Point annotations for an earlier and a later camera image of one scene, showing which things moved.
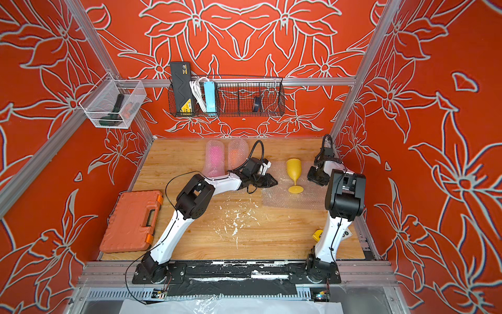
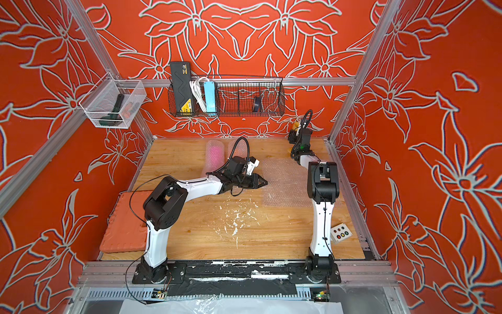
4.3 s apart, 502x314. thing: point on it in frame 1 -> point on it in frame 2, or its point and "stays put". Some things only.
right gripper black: [311, 176] -> [293, 136]
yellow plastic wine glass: [293, 166] -> [295, 127]
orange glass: [238, 153] stays put
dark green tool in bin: [114, 118] stays put
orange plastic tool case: [131, 225] stays put
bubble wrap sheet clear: [314, 196] stays put
